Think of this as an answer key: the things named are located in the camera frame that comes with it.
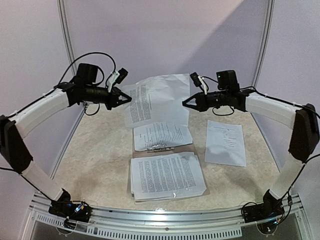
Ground clipped paper stack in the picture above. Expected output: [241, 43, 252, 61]
[133, 122, 193, 152]

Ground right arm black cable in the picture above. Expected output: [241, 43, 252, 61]
[202, 76, 320, 201]

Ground aluminium front rail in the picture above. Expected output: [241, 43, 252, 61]
[21, 193, 312, 240]

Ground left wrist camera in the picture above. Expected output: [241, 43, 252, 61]
[105, 68, 129, 93]

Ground metal folder clip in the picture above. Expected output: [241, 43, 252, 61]
[146, 143, 175, 152]

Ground sparse printed paper sheet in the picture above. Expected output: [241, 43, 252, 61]
[204, 120, 247, 167]

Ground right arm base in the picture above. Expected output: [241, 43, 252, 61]
[240, 189, 293, 224]

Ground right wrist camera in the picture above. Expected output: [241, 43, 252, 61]
[189, 72, 209, 95]

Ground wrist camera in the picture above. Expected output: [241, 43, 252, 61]
[189, 72, 209, 95]
[105, 68, 129, 93]

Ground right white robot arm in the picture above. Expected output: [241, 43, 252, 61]
[182, 70, 320, 218]

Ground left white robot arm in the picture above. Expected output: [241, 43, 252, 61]
[0, 63, 132, 217]

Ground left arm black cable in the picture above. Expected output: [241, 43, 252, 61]
[0, 51, 117, 176]

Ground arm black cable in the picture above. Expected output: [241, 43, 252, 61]
[202, 76, 320, 201]
[0, 51, 117, 176]

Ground large paper sheet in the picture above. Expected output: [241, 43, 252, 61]
[122, 74, 190, 129]

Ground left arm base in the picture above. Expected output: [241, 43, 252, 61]
[48, 189, 93, 223]

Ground right aluminium frame post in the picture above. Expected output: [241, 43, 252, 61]
[251, 0, 275, 87]

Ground transparent plastic folder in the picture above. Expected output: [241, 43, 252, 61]
[130, 122, 209, 204]

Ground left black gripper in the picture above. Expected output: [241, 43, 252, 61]
[84, 84, 132, 110]

